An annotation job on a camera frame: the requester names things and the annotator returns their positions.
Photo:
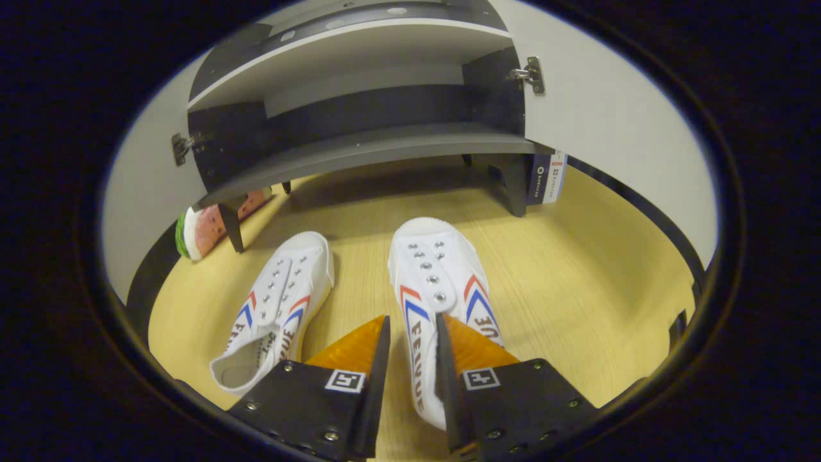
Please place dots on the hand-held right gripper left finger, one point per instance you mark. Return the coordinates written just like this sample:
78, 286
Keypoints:
375, 398

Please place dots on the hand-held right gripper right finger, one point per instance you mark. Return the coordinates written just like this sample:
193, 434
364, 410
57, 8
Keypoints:
449, 398

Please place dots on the white canvas shoe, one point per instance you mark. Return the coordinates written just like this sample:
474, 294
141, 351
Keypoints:
436, 256
282, 289

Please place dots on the grey shoe cabinet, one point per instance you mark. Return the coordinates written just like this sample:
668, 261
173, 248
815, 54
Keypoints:
359, 147

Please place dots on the camera sticker cabinet door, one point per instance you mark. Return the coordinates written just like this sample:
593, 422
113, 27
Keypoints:
147, 192

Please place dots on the black cat sticker cabinet door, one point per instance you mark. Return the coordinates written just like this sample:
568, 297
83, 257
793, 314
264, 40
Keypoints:
609, 115

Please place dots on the dark grey book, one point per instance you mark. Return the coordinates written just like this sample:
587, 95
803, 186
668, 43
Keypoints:
535, 176

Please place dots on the watermelon slice toy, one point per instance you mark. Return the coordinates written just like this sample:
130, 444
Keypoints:
205, 231

